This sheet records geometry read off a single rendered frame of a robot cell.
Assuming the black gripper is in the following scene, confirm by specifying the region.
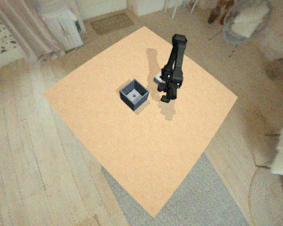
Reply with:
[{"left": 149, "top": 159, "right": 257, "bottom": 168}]
[{"left": 161, "top": 78, "right": 170, "bottom": 103}]

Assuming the white square plate with hole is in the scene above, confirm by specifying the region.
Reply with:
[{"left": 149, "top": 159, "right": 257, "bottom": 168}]
[{"left": 127, "top": 89, "right": 142, "bottom": 103}]

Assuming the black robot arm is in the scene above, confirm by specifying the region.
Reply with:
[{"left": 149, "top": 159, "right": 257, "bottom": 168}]
[{"left": 157, "top": 34, "right": 187, "bottom": 100}]

